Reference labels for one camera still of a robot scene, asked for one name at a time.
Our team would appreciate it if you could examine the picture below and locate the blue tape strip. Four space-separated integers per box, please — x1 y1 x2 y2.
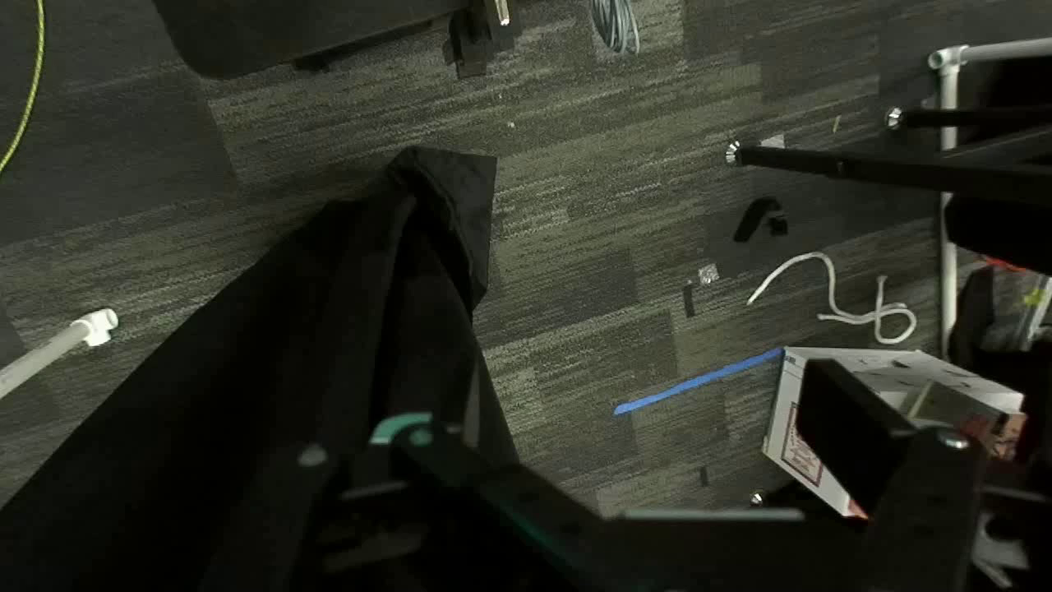
613 346 787 417

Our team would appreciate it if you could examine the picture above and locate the black stand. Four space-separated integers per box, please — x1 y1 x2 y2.
724 105 1052 276

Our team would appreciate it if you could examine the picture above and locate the white pipe frame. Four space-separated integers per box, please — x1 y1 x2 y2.
928 36 1052 360

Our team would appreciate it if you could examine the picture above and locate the small black clip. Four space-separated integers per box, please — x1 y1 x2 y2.
732 196 790 244

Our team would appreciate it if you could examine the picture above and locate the white cardboard box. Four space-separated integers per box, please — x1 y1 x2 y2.
760 345 1028 521

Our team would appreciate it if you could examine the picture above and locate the white plastic pipe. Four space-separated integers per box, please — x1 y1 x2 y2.
0 308 120 402

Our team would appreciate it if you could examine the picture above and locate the black curtain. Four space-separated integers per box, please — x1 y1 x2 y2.
0 146 520 592

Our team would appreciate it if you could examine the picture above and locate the coil of grey cable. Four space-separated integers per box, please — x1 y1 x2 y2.
589 0 641 57

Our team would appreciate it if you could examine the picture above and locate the black chair base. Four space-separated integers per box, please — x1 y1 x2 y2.
151 0 512 81

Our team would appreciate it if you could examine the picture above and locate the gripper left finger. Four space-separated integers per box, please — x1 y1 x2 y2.
306 414 650 592

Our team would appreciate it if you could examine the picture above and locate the white cord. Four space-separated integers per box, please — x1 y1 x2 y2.
745 251 918 346

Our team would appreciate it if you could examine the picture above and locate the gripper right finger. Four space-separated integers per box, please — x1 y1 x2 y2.
794 358 989 592

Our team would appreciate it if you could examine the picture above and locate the yellow cable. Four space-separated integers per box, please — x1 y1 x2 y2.
0 0 47 175

